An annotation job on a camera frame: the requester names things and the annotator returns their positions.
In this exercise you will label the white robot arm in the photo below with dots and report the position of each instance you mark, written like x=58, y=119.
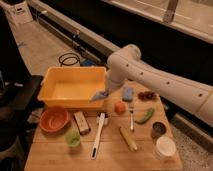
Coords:
x=192, y=96

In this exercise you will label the white box on floor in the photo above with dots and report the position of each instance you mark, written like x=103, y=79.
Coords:
x=19, y=13

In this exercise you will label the blue object on floor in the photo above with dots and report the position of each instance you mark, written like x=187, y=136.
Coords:
x=87, y=62

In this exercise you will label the orange plastic bowl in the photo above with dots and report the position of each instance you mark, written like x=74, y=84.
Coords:
x=53, y=119

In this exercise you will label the blue grey towel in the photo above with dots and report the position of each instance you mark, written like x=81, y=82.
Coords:
x=99, y=95

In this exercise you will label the white dish brush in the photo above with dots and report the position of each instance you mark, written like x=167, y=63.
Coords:
x=103, y=120

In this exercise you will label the yellow plastic tray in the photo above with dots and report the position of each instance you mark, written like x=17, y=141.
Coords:
x=72, y=87

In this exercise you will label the green plastic cup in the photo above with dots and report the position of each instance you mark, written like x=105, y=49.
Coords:
x=72, y=139

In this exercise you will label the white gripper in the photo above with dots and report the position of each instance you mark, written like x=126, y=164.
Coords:
x=112, y=84

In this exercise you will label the dark metal can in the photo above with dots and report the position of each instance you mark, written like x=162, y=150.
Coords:
x=158, y=129

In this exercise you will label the orange toy fruit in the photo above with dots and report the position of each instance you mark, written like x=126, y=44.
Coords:
x=119, y=107

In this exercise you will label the wooden block box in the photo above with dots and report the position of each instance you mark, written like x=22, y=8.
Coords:
x=82, y=123

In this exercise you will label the dark red grapes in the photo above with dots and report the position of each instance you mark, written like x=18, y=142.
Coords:
x=147, y=95

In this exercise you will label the black side table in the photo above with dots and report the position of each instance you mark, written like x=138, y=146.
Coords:
x=17, y=98

